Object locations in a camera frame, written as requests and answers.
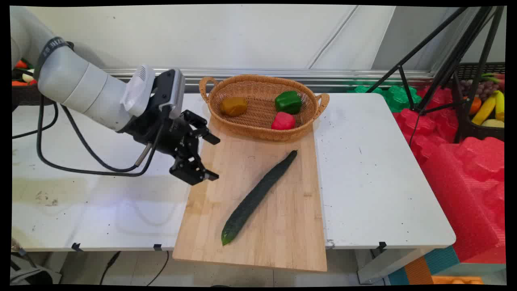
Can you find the dark floor stand base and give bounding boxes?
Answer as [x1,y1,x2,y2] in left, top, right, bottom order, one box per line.
[10,238,62,286]

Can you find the purple grape bunch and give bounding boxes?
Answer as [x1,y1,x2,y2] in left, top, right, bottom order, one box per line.
[460,80,500,102]

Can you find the black strap with white text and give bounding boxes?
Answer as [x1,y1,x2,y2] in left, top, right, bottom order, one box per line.
[34,37,76,80]

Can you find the wooden cutting board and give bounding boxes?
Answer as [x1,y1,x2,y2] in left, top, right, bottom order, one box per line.
[173,119,328,272]

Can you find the green bell pepper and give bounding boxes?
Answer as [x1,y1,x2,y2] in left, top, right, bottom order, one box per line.
[275,91,303,115]

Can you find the red foam packing sheets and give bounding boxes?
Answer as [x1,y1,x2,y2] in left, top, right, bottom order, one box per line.
[393,86,506,264]

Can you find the thin black floor cable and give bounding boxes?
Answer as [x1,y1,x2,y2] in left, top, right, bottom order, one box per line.
[145,251,170,287]

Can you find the dark plastic vegetable basket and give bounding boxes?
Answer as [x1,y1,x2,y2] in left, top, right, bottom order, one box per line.
[11,59,55,107]

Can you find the black camera tripod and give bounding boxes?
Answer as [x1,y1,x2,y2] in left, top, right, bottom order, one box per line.
[366,6,505,145]

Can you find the small yellow banana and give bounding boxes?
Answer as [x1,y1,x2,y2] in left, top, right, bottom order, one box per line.
[494,90,505,122]

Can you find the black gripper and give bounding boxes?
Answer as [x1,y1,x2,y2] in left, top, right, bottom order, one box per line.
[121,103,221,186]

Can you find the silver black wrist camera box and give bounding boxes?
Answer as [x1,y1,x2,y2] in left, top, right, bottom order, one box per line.
[153,69,187,120]

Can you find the dark plastic fruit basket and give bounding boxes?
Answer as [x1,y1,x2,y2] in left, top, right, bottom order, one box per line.
[453,62,506,141]

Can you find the black floor cable with plug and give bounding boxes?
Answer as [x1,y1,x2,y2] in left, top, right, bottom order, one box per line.
[99,251,122,286]

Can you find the black cable with silver plug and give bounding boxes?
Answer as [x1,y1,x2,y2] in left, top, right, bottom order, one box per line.
[61,104,153,173]

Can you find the orange object on floor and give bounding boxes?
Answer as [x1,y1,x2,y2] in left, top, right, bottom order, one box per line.
[431,276,484,285]

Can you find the woven wicker basket with handles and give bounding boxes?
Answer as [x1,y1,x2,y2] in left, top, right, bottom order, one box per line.
[199,74,330,142]

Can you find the long dark green cucumber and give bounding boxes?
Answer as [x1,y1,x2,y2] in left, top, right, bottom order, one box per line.
[221,150,298,246]

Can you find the red bell pepper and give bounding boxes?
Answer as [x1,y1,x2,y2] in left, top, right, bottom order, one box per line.
[271,112,296,131]

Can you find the white table leg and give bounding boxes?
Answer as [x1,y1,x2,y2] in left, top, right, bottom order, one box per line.
[355,247,429,285]

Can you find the orange toy fruit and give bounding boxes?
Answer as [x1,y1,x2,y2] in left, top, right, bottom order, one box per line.
[464,96,482,116]

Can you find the green foam packing sheet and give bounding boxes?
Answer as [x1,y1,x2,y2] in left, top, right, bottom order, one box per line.
[347,84,423,113]

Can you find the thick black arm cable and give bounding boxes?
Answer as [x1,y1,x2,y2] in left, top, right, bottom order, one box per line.
[36,94,164,177]

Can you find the teal orange floor mat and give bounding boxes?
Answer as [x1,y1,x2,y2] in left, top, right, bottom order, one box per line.
[387,245,461,286]

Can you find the large yellow banana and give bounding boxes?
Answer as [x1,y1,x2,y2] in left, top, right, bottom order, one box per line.
[471,94,497,125]

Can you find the red green toy fruit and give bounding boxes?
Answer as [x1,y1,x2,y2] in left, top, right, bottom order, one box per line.
[481,73,505,86]

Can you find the metal wall rail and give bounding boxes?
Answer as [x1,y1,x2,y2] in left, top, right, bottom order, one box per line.
[101,68,436,88]

